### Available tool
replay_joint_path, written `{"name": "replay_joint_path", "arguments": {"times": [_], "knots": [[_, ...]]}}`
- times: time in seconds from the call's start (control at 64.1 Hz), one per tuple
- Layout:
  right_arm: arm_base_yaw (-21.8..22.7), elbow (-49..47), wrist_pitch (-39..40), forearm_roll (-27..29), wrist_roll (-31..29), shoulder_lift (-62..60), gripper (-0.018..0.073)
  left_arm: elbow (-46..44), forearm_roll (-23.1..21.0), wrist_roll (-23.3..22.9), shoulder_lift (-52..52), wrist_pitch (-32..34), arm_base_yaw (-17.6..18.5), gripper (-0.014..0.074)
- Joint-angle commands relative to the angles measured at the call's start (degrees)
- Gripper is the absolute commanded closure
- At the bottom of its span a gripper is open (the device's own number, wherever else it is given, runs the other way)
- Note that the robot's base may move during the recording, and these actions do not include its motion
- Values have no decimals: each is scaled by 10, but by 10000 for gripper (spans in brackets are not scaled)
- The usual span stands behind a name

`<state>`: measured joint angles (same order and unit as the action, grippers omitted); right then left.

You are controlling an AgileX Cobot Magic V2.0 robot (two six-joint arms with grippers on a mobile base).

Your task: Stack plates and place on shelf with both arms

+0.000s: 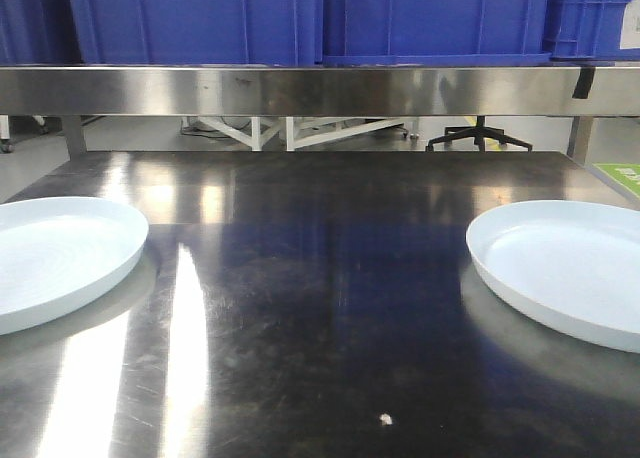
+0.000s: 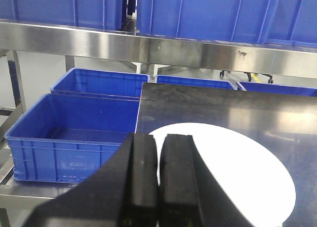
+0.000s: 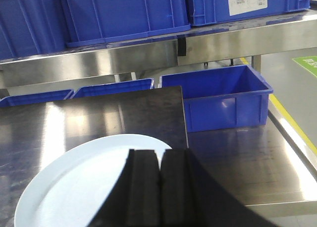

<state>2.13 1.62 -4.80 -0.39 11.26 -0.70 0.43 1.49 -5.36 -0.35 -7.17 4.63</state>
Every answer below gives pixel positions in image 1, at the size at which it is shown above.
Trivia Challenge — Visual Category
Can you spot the light blue plate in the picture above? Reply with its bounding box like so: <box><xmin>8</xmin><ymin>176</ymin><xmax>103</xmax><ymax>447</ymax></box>
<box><xmin>1</xmin><ymin>196</ymin><xmax>149</xmax><ymax>335</ymax></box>
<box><xmin>466</xmin><ymin>200</ymin><xmax>639</xmax><ymax>353</ymax></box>

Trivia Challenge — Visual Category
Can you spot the black office chair base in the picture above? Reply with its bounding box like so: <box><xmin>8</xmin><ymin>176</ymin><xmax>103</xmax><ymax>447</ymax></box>
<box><xmin>425</xmin><ymin>116</ymin><xmax>533</xmax><ymax>152</ymax></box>

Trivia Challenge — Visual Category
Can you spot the blue crate centre right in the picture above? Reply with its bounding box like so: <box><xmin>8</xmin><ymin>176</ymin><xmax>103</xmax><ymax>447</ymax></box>
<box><xmin>323</xmin><ymin>0</ymin><xmax>549</xmax><ymax>66</ymax></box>

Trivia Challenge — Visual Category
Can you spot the blue crate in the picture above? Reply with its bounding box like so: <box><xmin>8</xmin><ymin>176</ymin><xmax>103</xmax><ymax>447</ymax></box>
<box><xmin>323</xmin><ymin>0</ymin><xmax>549</xmax><ymax>66</ymax></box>
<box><xmin>1</xmin><ymin>0</ymin><xmax>81</xmax><ymax>65</ymax></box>
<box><xmin>543</xmin><ymin>0</ymin><xmax>639</xmax><ymax>61</ymax></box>
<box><xmin>70</xmin><ymin>0</ymin><xmax>323</xmax><ymax>67</ymax></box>

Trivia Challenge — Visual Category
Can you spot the small white crumb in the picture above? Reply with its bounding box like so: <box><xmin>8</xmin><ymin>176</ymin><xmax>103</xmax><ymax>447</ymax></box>
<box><xmin>379</xmin><ymin>413</ymin><xmax>393</xmax><ymax>426</ymax></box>

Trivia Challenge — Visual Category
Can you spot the blue crate centre left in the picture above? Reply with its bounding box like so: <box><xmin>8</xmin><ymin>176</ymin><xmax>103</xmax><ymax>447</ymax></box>
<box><xmin>70</xmin><ymin>0</ymin><xmax>323</xmax><ymax>67</ymax></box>

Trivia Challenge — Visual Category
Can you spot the black tape strip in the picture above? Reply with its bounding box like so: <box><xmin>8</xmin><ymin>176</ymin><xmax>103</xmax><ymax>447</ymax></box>
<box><xmin>572</xmin><ymin>65</ymin><xmax>596</xmax><ymax>100</ymax></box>

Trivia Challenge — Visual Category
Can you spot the white cart leg with caster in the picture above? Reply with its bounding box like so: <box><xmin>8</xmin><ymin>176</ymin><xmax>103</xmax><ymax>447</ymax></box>
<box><xmin>0</xmin><ymin>115</ymin><xmax>12</xmax><ymax>153</ymax></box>

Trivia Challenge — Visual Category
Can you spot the blue crate far right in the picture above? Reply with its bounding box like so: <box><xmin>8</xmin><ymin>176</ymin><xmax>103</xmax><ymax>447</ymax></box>
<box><xmin>543</xmin><ymin>0</ymin><xmax>639</xmax><ymax>61</ymax></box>

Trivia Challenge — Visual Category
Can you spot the blue crate far left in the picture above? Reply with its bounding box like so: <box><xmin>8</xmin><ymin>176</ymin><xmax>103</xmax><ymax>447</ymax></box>
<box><xmin>1</xmin><ymin>0</ymin><xmax>81</xmax><ymax>65</ymax></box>

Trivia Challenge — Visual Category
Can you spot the white label on crate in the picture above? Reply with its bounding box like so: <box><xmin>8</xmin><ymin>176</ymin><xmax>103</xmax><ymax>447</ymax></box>
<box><xmin>619</xmin><ymin>0</ymin><xmax>640</xmax><ymax>50</ymax></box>

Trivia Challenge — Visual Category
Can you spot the white metal table frame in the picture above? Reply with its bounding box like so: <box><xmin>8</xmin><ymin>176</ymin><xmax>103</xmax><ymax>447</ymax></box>
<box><xmin>180</xmin><ymin>116</ymin><xmax>419</xmax><ymax>151</ymax></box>

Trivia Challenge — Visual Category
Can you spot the left steel shelf post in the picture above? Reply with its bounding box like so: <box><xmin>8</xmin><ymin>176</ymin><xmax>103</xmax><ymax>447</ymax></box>
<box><xmin>61</xmin><ymin>115</ymin><xmax>87</xmax><ymax>159</ymax></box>

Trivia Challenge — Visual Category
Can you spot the steel shelf post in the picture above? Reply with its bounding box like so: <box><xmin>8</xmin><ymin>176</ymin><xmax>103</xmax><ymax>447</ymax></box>
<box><xmin>567</xmin><ymin>116</ymin><xmax>595</xmax><ymax>165</ymax></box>
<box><xmin>61</xmin><ymin>115</ymin><xmax>87</xmax><ymax>159</ymax></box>

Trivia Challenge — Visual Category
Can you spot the right steel shelf post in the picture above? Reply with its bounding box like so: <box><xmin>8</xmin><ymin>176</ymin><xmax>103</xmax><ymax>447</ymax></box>
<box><xmin>567</xmin><ymin>116</ymin><xmax>595</xmax><ymax>165</ymax></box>

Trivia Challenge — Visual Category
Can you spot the stainless steel shelf rail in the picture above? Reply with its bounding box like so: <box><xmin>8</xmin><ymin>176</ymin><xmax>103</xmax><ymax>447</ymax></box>
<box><xmin>1</xmin><ymin>62</ymin><xmax>639</xmax><ymax>117</ymax></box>

